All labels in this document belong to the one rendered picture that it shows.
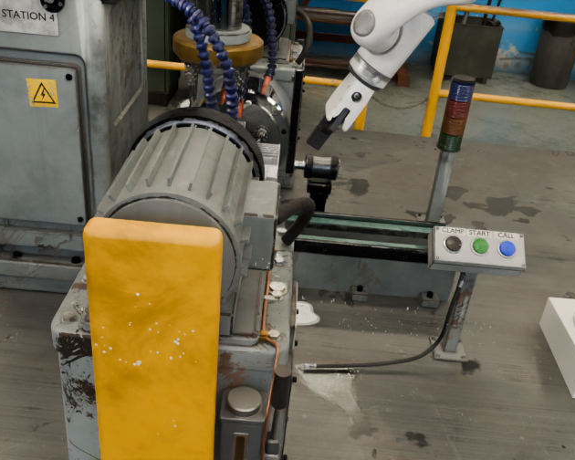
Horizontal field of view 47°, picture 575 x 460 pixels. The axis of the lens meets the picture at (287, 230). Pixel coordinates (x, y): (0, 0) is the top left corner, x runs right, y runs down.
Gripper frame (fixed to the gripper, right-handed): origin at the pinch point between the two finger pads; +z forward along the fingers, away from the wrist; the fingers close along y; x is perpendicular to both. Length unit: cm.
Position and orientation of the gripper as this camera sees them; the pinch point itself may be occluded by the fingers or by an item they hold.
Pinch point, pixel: (318, 138)
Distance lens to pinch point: 135.0
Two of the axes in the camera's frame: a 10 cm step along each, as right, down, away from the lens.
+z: -5.7, 7.0, 4.2
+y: 0.3, -5.0, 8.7
